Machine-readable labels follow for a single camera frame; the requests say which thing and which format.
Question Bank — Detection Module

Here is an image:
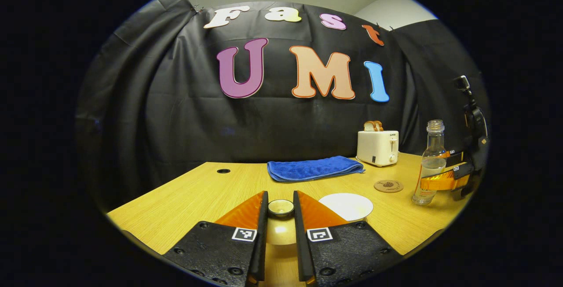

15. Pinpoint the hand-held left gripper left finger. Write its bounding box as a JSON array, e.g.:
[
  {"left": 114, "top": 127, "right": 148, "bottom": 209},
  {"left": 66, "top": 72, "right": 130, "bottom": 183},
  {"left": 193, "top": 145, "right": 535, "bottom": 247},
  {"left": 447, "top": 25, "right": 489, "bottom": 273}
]
[{"left": 162, "top": 190, "right": 270, "bottom": 287}]

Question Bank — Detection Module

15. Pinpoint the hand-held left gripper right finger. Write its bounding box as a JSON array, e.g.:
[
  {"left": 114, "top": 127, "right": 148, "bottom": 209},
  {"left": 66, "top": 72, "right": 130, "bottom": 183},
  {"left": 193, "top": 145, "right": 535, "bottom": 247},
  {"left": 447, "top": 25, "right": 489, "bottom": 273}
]
[{"left": 292, "top": 190, "right": 403, "bottom": 287}]

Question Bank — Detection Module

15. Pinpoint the clear water bottle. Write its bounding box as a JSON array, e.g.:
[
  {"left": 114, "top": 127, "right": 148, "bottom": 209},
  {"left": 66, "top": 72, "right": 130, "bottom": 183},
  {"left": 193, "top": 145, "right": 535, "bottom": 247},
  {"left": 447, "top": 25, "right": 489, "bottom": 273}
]
[{"left": 412, "top": 120, "right": 448, "bottom": 206}]

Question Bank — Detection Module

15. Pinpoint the round wooden coaster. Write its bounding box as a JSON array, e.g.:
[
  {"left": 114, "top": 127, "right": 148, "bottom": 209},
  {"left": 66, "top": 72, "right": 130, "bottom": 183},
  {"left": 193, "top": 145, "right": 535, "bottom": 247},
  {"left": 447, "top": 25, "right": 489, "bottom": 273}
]
[{"left": 374, "top": 180, "right": 404, "bottom": 194}]

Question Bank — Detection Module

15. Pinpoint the blue folded towel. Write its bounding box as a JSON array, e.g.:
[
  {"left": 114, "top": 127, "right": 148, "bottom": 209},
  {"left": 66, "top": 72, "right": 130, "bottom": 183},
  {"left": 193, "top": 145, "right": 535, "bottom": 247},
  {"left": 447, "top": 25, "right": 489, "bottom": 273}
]
[{"left": 267, "top": 155, "right": 366, "bottom": 183}]

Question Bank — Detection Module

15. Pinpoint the white toaster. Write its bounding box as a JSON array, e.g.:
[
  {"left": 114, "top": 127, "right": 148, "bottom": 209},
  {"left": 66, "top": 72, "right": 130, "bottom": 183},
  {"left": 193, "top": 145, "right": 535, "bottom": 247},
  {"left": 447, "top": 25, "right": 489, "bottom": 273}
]
[{"left": 356, "top": 130, "right": 400, "bottom": 167}]

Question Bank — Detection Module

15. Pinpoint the black backdrop cloth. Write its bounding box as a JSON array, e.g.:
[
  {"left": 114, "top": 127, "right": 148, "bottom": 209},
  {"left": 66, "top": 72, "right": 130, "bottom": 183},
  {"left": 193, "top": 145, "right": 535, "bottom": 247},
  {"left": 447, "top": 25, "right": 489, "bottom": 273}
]
[{"left": 75, "top": 0, "right": 491, "bottom": 213}]

